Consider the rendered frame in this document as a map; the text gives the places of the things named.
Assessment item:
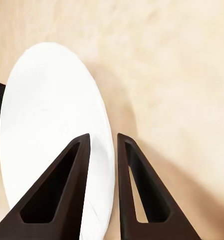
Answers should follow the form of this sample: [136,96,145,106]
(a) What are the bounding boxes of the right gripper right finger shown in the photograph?
[117,133,202,240]

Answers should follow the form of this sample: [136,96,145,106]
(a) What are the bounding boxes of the saucer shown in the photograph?
[0,42,115,240]

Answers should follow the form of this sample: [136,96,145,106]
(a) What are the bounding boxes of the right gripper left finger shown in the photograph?
[0,133,91,240]

